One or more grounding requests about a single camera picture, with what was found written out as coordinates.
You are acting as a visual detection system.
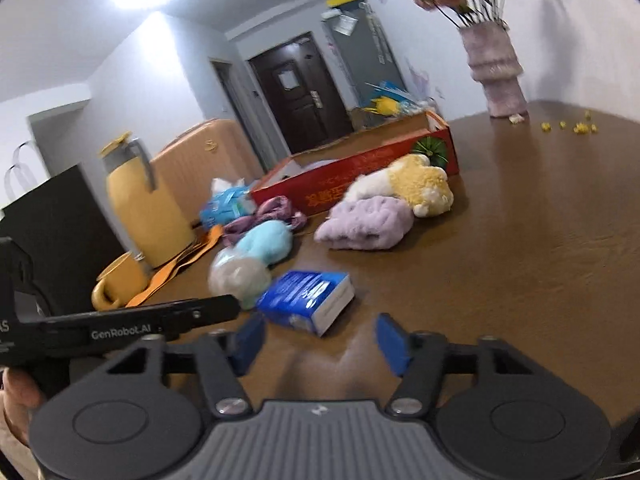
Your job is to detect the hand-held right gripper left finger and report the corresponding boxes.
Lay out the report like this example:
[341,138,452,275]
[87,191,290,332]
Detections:
[102,312,267,418]

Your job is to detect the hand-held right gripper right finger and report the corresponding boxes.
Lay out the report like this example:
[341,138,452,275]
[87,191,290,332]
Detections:
[376,312,536,418]

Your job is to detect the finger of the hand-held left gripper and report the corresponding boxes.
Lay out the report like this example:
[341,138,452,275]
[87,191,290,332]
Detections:
[160,294,242,340]

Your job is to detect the clear plastic cup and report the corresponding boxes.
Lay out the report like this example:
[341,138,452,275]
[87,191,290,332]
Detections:
[207,247,273,311]

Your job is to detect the blue tissue pack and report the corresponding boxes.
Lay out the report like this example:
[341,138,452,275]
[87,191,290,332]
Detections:
[256,270,356,337]

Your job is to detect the light blue plush toy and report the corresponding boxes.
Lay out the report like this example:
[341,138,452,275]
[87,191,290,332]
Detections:
[234,220,295,267]

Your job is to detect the purple fluffy towel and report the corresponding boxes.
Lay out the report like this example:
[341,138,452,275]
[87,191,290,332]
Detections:
[314,196,416,252]

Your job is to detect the purple fabric scrunchie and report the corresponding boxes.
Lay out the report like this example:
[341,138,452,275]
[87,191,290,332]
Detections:
[222,195,308,241]

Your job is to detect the yellow and white plush toy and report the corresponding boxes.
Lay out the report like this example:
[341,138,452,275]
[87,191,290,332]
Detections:
[344,154,455,219]

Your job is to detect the red cardboard box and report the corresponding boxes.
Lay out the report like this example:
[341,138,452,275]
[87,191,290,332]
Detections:
[250,111,460,218]

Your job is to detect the person's left hand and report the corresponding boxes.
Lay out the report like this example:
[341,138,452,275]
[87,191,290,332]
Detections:
[0,367,45,447]

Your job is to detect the yellow mug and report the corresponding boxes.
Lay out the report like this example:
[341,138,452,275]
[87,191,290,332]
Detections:
[91,252,151,311]

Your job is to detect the black paper bag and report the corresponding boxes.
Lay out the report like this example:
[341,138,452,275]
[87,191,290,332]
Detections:
[0,142,126,318]

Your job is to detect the blue plastic tissue bag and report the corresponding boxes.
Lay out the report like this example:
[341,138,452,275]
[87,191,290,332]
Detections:
[200,177,258,231]

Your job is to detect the yellow thermos jug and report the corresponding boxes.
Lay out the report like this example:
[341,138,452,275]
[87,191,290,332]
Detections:
[99,131,197,269]

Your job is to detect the peach ribbed suitcase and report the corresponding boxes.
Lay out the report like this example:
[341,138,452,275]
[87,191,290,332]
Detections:
[149,118,266,226]

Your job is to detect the grey interior door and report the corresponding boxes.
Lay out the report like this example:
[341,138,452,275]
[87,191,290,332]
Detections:
[210,59,252,133]

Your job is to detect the dark brown door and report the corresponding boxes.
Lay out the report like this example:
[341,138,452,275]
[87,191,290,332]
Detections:
[248,35,354,156]

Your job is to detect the blue and yellow toy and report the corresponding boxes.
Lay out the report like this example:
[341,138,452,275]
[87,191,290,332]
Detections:
[362,80,417,117]

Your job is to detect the scattered yellow petals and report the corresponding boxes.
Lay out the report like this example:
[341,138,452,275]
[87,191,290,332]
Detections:
[540,110,599,136]

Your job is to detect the grey refrigerator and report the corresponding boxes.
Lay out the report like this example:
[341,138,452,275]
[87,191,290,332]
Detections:
[320,0,408,111]

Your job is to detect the ribbed pink vase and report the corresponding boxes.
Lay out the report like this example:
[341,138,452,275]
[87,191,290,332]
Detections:
[459,19,530,119]

